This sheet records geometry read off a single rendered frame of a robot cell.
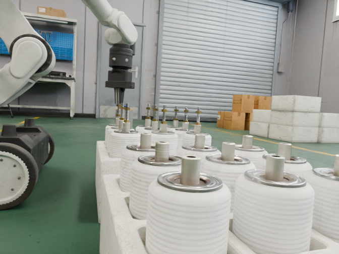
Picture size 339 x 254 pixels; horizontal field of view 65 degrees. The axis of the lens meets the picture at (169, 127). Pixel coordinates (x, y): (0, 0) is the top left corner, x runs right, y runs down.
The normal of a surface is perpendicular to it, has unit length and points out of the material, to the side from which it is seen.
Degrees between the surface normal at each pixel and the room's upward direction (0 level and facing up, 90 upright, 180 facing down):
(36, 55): 90
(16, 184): 90
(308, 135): 90
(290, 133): 90
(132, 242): 0
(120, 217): 0
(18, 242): 0
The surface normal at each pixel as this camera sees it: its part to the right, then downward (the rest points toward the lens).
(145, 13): 0.30, 0.09
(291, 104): -0.95, -0.03
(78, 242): 0.05, -1.00
